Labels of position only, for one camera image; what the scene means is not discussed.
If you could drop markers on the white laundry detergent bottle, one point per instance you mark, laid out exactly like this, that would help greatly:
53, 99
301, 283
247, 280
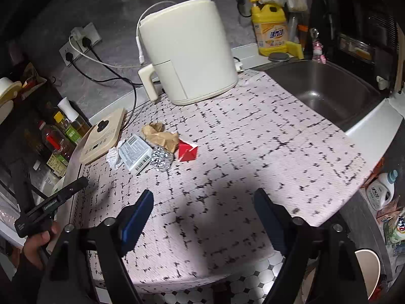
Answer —
379, 190

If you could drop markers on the small pink bottle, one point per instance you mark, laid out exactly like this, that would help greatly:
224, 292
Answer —
318, 52

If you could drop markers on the wall socket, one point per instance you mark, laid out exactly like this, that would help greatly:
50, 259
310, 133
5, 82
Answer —
69, 55
91, 34

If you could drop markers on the steel sink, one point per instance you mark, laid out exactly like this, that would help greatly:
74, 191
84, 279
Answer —
319, 98

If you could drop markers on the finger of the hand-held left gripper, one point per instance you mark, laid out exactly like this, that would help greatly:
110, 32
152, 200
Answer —
68, 193

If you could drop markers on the white barcode wrapper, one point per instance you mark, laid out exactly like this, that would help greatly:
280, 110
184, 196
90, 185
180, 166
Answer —
136, 153

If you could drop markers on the small red wrapper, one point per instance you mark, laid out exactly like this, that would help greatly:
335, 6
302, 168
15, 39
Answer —
187, 150

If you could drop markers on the black dish rack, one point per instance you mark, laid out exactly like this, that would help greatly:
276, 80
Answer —
357, 15

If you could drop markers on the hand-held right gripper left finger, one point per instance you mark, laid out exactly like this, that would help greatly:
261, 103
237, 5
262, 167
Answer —
136, 224

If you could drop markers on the wooden cutting board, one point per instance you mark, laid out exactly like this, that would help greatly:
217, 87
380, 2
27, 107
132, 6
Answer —
400, 69

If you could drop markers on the white cap oil bottle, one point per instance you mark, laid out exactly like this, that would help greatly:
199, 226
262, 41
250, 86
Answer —
74, 115

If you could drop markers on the white air fryer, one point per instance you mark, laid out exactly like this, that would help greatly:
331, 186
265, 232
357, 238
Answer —
189, 53

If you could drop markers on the yellow sponge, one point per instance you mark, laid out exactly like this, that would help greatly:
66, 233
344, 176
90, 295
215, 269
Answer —
296, 50

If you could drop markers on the yellow cap sauce bottle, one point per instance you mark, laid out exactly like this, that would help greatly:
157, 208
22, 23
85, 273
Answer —
68, 129

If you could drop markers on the silver foil wrapper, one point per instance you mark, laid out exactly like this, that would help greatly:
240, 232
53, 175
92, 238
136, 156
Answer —
162, 160

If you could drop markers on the yellow detergent bottle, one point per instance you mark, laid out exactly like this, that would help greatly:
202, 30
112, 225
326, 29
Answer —
270, 31

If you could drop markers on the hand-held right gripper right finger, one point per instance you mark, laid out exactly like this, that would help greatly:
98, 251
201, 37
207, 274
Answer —
272, 221

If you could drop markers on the brown paper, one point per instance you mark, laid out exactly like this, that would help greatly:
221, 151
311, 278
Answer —
161, 136

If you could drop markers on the dark sink strainer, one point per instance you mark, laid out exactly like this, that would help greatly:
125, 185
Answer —
279, 56

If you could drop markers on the patterned tablecloth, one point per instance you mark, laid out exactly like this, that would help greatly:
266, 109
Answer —
253, 152

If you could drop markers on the beige induction cooker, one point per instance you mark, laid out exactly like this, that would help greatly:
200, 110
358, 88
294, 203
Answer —
101, 142

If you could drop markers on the person's left forearm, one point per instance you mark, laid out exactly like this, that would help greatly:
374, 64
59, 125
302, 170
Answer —
25, 286

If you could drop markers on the white bowl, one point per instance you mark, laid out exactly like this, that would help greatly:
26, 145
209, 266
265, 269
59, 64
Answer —
8, 98

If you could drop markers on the colourful refill bag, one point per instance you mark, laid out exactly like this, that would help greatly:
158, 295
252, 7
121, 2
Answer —
395, 226

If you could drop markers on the person's left hand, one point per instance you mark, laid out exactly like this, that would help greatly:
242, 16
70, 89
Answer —
34, 250

